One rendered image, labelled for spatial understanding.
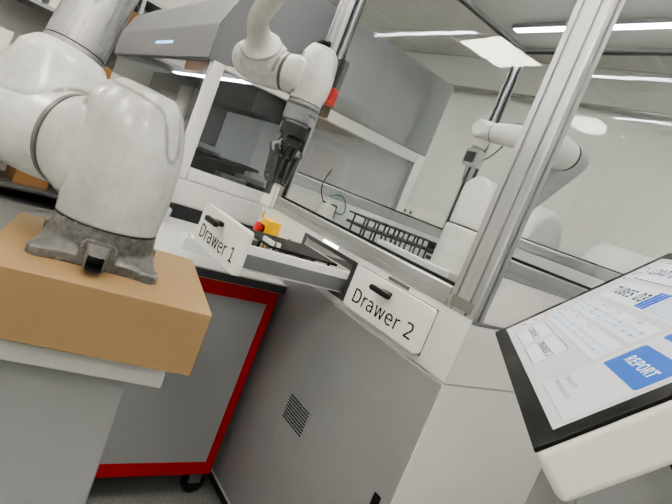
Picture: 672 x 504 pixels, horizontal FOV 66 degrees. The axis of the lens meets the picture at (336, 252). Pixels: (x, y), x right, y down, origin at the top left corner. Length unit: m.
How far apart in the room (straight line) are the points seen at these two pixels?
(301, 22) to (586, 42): 1.33
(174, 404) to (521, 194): 1.12
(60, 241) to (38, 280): 0.10
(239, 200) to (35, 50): 1.38
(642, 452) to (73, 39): 0.93
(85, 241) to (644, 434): 0.70
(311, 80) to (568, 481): 1.13
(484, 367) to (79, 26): 1.01
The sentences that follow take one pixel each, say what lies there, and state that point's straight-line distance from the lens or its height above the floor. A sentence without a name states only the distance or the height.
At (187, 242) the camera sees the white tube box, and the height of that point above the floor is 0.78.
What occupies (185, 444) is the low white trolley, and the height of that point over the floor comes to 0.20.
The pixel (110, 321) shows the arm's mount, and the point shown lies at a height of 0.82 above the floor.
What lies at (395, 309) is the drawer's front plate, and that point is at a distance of 1.23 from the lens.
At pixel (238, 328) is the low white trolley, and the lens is 1.59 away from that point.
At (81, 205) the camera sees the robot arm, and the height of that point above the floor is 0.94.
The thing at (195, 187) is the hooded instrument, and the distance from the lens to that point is 2.14.
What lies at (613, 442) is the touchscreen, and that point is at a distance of 0.48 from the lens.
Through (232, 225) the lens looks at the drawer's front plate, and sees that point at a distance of 1.28.
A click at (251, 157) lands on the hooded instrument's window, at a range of 2.22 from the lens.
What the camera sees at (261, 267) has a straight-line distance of 1.26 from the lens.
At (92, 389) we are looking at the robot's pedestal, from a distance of 0.89.
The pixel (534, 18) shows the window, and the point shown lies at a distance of 1.32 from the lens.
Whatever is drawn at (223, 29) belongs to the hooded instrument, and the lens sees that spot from 2.13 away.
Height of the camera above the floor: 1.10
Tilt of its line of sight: 7 degrees down
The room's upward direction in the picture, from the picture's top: 22 degrees clockwise
